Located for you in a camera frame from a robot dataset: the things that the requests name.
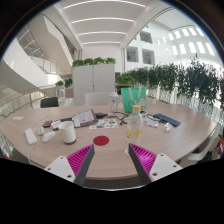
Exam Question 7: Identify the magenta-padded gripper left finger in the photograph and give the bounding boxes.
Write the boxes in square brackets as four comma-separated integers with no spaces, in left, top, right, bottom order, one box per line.
[43,143,96,188]

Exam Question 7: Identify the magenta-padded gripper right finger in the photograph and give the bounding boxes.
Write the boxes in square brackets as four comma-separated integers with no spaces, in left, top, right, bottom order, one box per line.
[128,143,184,186]

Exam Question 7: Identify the clear yellow-capped drink bottle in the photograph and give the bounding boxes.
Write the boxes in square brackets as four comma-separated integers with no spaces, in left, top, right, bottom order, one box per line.
[124,104,144,156]

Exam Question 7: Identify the white computer mouse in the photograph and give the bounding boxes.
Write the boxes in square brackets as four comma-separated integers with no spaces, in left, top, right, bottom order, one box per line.
[41,130,57,144]

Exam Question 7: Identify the white ceramic mug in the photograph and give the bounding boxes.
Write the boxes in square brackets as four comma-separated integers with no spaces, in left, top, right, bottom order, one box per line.
[57,120,78,145]

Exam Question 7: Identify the small clear plastic packet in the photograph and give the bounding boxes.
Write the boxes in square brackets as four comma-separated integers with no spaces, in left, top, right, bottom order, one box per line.
[163,122,174,132]

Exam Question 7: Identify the small white packet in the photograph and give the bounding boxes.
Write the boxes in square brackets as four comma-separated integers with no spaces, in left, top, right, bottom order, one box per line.
[145,119,160,128]

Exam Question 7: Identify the white power strip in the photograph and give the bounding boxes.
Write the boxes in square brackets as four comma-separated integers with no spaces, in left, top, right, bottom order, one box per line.
[24,127,38,146]

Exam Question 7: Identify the flat round red coaster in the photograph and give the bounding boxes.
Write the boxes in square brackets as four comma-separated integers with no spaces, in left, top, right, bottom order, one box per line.
[92,135,110,147]

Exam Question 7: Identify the small black and red box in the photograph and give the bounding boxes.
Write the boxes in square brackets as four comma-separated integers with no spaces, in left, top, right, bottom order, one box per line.
[42,119,53,129]

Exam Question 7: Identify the dark blue flat case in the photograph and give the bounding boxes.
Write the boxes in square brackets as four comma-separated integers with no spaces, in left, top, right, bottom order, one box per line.
[153,113,182,128]

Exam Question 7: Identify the black chair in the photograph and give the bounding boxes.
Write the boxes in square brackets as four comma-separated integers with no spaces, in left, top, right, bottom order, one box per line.
[40,96,60,109]

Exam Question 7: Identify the green tote bag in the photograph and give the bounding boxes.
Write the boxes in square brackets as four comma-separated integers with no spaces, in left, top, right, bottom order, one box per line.
[120,86,148,114]

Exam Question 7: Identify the white chair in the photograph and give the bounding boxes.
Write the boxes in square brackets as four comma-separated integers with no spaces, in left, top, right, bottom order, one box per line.
[84,92,111,107]

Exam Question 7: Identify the clear white-lidded shaker bottle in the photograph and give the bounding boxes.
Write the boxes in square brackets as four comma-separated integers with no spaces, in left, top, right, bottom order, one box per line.
[108,91,120,116]

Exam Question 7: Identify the planter with green plants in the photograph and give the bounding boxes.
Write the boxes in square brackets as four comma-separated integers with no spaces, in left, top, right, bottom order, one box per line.
[54,77,74,99]

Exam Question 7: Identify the white cabinet topped with plants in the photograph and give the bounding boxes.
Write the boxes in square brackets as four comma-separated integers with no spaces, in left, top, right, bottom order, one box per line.
[71,57,117,107]

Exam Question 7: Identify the green plant hedge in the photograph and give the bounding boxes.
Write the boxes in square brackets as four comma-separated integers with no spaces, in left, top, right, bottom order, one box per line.
[115,59,224,111]

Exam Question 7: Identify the ceiling light strips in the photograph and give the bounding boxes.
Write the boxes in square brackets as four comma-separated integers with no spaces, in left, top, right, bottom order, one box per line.
[63,0,148,46]

